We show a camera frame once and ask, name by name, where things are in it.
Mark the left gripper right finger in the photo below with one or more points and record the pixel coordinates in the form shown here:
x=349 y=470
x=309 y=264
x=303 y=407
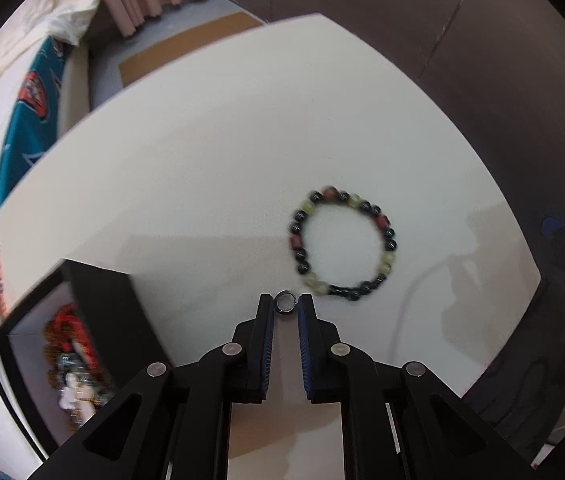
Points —
x=398 y=422

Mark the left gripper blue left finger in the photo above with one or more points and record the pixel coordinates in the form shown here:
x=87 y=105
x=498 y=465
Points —
x=173 y=422

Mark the white tassel pendant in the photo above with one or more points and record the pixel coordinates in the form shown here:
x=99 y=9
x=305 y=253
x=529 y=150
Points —
x=79 y=403

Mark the black jewelry box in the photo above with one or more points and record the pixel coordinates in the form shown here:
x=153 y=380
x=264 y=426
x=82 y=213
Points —
x=80 y=325

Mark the dark wooden wardrobe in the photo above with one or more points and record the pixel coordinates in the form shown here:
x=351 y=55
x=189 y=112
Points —
x=496 y=68

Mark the white low table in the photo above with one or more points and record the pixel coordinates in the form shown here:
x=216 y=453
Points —
x=187 y=181

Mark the bed with teal sheet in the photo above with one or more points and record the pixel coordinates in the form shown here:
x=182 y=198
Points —
x=42 y=96

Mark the cardboard floor sheets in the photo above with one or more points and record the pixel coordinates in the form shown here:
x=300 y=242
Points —
x=168 y=50

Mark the white duvet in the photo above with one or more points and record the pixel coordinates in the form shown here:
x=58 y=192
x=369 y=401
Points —
x=35 y=20

